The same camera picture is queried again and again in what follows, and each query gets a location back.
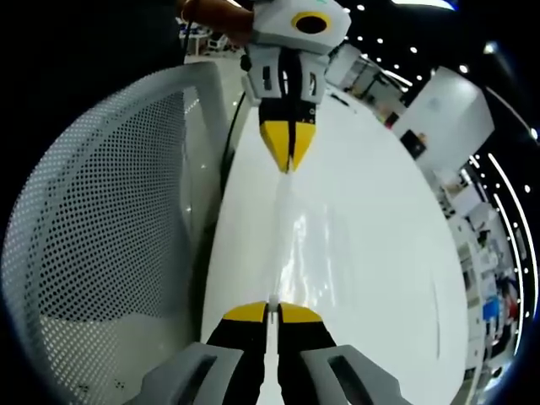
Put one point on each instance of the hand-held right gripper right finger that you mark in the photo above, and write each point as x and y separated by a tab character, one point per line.
304	337

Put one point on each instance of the clear resealable plastic bag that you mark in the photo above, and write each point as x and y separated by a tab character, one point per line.
304	253

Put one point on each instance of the row of white desks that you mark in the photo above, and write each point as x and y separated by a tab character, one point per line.
476	261

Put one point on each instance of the white mesh office chair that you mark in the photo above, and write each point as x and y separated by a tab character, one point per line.
105	211

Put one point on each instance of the black box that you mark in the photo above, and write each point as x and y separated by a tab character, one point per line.
413	144

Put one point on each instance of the white square pillar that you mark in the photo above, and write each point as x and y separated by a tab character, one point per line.
447	114

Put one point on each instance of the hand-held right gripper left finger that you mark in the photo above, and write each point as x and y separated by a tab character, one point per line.
228	337

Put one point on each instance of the person's left hand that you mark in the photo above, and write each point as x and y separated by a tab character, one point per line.
215	17

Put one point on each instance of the curved ceiling light strip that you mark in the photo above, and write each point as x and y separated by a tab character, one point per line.
523	228

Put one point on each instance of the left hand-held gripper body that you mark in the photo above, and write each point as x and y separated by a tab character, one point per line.
278	29

